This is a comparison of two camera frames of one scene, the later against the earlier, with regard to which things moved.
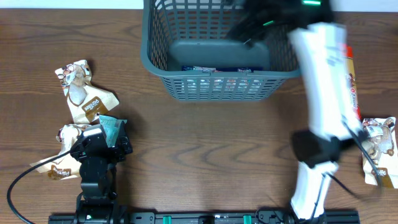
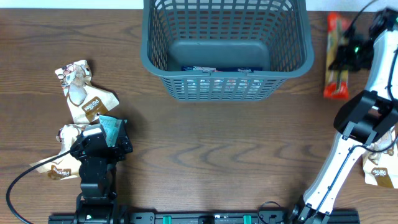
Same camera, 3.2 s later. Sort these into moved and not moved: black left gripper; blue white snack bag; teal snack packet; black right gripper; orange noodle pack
Moved: orange noodle pack; black right gripper
Not moved: blue white snack bag; teal snack packet; black left gripper
